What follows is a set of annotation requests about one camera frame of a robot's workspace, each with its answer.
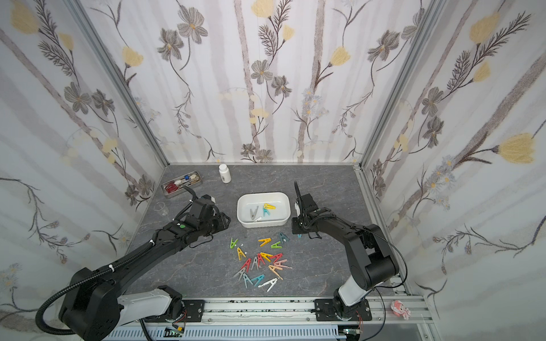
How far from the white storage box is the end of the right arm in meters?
0.14

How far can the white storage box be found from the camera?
975 millimetres

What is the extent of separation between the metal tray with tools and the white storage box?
30cm

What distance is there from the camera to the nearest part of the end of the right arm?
2.16 ft
